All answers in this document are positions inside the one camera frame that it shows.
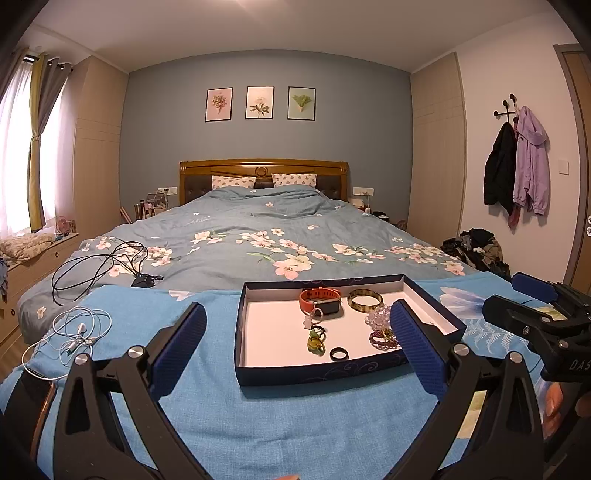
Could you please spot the small pink fan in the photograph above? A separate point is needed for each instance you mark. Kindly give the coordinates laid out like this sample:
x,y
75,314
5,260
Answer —
x,y
62,226

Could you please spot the white sheer curtain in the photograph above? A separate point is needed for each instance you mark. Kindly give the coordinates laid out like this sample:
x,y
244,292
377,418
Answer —
x,y
14,175

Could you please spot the amber bangle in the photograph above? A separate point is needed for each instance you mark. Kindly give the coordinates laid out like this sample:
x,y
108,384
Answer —
x,y
353,304

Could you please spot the cream floral folded blanket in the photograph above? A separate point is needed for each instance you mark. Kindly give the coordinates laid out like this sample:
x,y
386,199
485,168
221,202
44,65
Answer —
x,y
25,247

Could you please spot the wooden bed headboard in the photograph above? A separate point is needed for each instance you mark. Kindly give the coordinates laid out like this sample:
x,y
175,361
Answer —
x,y
221,167

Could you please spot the purple jacket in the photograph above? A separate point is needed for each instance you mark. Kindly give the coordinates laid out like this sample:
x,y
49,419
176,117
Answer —
x,y
531,170

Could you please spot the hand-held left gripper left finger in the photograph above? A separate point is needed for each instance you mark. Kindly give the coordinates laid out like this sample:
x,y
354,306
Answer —
x,y
180,350

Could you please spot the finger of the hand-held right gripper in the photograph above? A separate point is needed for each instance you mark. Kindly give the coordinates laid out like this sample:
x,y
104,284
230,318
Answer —
x,y
531,284
503,309

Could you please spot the brown room door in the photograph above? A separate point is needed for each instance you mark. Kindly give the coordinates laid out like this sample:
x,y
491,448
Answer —
x,y
581,161

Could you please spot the person's right hand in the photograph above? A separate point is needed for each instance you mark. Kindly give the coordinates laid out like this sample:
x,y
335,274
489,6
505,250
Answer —
x,y
551,404

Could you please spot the grey-blue floral quilt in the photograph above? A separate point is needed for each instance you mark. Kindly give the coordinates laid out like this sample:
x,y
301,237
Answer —
x,y
258,221

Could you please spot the white earphones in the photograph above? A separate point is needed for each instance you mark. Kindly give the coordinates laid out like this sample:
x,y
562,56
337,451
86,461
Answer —
x,y
81,328

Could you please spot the white light switch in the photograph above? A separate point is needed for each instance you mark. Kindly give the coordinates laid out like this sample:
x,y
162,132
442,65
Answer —
x,y
564,166

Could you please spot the white wall socket panel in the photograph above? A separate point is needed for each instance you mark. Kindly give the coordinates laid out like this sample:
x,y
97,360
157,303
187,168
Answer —
x,y
166,190
363,191

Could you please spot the beige wall cabinet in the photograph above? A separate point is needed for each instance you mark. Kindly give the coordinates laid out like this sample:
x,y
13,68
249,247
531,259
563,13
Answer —
x,y
99,152

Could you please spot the framed green leaf picture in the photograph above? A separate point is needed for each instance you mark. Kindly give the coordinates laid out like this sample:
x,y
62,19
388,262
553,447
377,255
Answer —
x,y
301,103

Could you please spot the framed white flower picture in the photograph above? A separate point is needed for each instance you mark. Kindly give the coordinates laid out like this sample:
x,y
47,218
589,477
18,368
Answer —
x,y
259,102

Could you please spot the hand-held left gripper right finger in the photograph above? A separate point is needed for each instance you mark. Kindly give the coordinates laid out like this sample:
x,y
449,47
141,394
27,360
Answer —
x,y
420,346

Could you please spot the patterned pillow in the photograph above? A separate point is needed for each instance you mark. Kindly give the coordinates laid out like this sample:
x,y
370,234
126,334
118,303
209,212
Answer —
x,y
233,182
294,180

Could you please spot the black jacket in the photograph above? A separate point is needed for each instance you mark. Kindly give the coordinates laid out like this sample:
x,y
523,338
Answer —
x,y
498,170

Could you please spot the wall coat hook rack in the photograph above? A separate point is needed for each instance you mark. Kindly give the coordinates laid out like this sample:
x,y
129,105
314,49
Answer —
x,y
508,110

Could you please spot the pile of dark clothes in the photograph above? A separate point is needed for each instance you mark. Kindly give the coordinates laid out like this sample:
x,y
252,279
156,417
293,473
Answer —
x,y
480,251

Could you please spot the beige built-in wardrobe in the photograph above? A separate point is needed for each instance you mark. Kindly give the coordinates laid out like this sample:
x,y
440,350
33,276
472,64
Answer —
x,y
436,152

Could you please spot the nightstand clutter of bottles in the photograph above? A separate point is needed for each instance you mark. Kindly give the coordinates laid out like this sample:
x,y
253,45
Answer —
x,y
145,210

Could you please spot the dark blue shallow box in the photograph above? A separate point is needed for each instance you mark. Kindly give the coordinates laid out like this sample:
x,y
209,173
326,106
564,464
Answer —
x,y
277,332

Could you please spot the wooden window seat cabinet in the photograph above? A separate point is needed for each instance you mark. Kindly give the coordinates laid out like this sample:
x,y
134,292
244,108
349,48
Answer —
x,y
41,277

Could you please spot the light blue flower blanket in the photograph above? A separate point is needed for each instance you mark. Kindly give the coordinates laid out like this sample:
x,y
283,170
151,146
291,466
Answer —
x,y
207,406

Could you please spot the white bedside lamp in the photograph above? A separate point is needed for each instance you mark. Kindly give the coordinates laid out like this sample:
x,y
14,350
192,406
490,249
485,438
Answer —
x,y
367,205

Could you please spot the orange smartwatch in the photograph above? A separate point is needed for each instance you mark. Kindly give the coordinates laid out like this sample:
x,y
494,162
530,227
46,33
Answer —
x,y
304,302

